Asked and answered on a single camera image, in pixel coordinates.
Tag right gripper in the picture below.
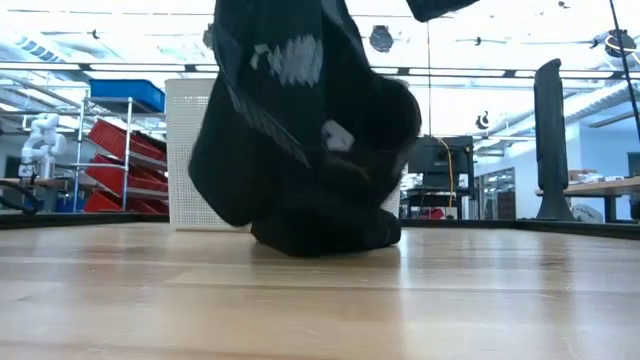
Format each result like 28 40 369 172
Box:
404 0 481 24

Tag black garment white Puma print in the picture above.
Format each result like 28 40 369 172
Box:
188 0 423 259

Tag white perforated plastic laundry basket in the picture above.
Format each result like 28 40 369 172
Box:
164 78 404 233

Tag black monitor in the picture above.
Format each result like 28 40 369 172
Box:
407 134 475 211

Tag black upright panel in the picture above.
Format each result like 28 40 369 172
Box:
532 58 577 222

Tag wooden background table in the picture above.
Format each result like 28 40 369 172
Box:
534 175 640 224

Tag blue storage bin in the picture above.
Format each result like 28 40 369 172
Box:
88 78 166 114

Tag metal shelf rack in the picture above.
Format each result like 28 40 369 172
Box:
72 94 170 214

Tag red storage bins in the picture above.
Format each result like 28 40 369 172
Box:
83 118 170 215

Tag yellow hanging cable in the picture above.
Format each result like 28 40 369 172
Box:
433 135 455 209

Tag thin black slanted cable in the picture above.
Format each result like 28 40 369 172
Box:
607 0 640 142

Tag black looped cable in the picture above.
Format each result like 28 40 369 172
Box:
0 179 44 216

